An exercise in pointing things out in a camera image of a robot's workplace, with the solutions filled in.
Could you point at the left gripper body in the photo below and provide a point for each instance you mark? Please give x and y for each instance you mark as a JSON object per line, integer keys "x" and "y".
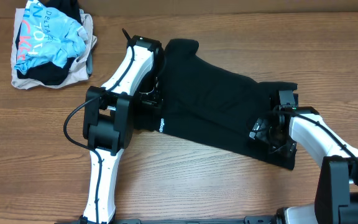
{"x": 151, "y": 103}

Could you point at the black t-shirt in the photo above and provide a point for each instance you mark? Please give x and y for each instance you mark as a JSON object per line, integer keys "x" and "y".
{"x": 209, "y": 105}

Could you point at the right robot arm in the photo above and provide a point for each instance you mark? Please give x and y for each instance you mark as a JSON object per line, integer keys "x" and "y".
{"x": 336, "y": 199}

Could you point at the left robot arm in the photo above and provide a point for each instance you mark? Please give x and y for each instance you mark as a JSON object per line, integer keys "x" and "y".
{"x": 109, "y": 120}

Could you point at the beige garment in pile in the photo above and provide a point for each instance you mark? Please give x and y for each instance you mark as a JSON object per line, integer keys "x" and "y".
{"x": 80, "y": 69}

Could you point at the black garment in pile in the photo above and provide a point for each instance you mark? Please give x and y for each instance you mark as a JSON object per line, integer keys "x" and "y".
{"x": 49, "y": 73}

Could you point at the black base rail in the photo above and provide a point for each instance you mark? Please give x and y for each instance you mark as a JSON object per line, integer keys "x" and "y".
{"x": 264, "y": 219}

